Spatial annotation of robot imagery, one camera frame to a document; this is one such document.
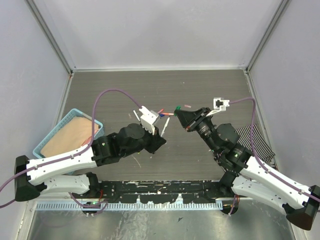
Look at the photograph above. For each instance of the white marker green end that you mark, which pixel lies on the white marker green end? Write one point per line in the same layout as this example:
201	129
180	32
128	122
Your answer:
165	126

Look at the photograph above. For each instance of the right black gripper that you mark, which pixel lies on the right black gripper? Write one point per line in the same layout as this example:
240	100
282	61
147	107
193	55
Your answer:
187	117

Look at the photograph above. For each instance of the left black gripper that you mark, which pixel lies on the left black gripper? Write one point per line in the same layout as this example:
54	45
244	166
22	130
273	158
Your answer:
157	141

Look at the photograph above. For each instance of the striped black white cloth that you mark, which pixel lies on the striped black white cloth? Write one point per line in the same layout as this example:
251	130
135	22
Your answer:
252	142

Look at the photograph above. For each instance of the dark green pen cap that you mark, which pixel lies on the dark green pen cap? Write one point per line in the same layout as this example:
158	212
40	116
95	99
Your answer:
176	109

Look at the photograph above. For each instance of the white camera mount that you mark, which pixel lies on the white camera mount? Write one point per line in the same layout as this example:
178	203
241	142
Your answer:
219	105
148	119

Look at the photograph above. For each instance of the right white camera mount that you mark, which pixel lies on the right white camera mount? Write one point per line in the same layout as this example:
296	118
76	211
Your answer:
219	105

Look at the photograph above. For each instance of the light blue plastic basket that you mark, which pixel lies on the light blue plastic basket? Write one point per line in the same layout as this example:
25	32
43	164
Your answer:
97	130

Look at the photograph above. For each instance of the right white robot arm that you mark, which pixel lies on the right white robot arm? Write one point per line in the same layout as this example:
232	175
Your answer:
246	175

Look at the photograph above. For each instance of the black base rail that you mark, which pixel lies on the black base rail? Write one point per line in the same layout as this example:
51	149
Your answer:
158	192

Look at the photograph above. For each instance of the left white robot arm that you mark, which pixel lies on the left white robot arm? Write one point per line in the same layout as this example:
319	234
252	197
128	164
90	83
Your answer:
36	177

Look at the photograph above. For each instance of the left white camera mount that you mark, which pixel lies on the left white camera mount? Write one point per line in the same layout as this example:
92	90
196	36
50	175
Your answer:
148	119

